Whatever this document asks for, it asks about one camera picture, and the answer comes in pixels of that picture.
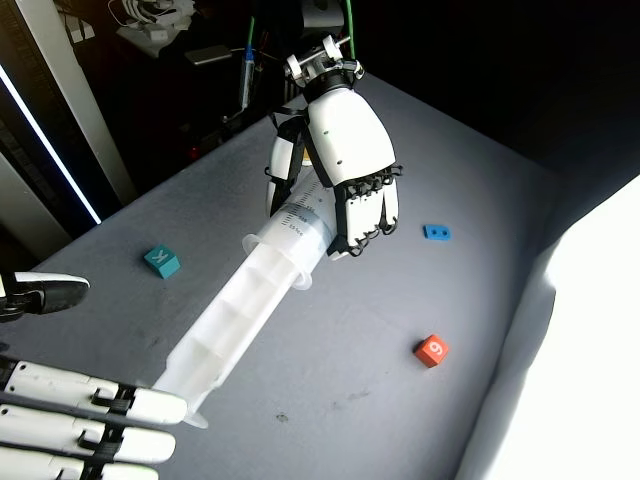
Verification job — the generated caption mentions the large clear plastic syringe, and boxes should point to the large clear plastic syringe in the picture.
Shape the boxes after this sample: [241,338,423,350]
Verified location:
[151,169,341,430]

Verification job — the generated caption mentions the clear tube blue cap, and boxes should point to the clear tube blue cap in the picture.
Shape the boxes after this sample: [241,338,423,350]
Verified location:
[239,44,257,110]

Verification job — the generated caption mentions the silver flat device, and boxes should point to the silver flat device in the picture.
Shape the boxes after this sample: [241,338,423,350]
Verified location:
[183,44,234,66]

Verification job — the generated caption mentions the black backdrop panel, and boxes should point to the black backdrop panel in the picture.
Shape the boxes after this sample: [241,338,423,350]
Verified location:
[349,0,640,211]

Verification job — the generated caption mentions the grey table cloth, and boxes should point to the grey table cloth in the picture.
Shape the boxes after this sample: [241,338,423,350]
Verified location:
[0,69,566,480]

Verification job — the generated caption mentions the teal letter K block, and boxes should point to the teal letter K block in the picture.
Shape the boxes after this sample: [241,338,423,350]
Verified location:
[143,244,180,280]

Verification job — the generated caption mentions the orange number 9 block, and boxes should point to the orange number 9 block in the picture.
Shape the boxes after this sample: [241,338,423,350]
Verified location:
[413,333,450,370]

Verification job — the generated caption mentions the white box pile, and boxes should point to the white box pile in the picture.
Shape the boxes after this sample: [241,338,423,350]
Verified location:
[115,0,196,59]

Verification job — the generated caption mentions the white paper tags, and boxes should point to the white paper tags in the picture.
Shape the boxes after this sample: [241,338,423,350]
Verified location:
[68,19,96,44]

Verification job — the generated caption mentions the bright light strip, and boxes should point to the bright light strip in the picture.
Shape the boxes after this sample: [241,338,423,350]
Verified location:
[0,63,104,225]

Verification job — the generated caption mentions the white vertical post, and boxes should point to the white vertical post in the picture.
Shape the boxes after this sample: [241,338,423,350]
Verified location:
[14,0,139,201]

